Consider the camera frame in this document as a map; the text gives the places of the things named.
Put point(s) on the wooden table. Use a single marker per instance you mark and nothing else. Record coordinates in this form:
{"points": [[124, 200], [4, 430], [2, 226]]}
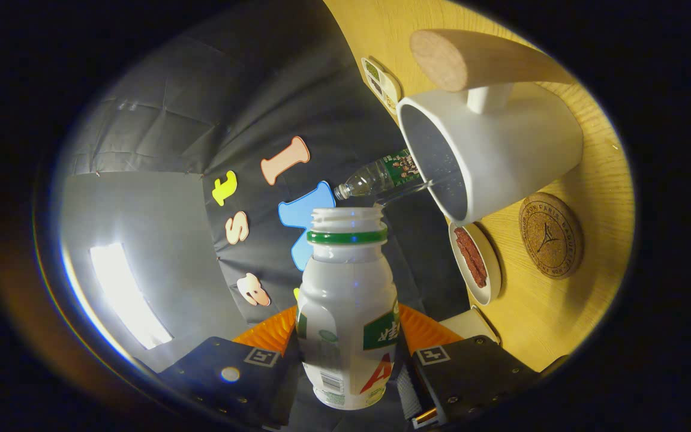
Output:
{"points": [[561, 312]]}

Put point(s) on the white divided dish with beans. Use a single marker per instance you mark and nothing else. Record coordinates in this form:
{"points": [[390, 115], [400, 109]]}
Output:
{"points": [[384, 84]]}

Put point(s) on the round plate with red food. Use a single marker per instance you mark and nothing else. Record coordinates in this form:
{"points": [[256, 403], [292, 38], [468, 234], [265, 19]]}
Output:
{"points": [[492, 276]]}

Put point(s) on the cream toaster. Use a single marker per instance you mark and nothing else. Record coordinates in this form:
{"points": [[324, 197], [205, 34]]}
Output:
{"points": [[471, 324]]}

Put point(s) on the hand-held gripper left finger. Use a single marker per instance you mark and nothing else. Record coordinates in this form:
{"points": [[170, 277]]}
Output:
{"points": [[243, 390]]}

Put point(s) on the black backdrop cloth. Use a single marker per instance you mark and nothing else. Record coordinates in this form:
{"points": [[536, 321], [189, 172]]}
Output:
{"points": [[249, 90]]}

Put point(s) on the white juice bottle green label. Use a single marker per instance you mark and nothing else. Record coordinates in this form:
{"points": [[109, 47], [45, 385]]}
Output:
{"points": [[345, 300]]}

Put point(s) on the ceiling light panel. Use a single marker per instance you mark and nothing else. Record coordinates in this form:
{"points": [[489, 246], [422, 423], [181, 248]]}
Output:
{"points": [[123, 294]]}

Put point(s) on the round cork coaster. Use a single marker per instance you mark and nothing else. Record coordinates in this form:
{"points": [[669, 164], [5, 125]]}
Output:
{"points": [[549, 237]]}

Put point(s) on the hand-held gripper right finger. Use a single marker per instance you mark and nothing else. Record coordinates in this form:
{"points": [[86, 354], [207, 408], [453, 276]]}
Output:
{"points": [[471, 378]]}

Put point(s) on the clear plastic water bottle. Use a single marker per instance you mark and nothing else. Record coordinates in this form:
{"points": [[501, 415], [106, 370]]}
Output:
{"points": [[381, 174]]}

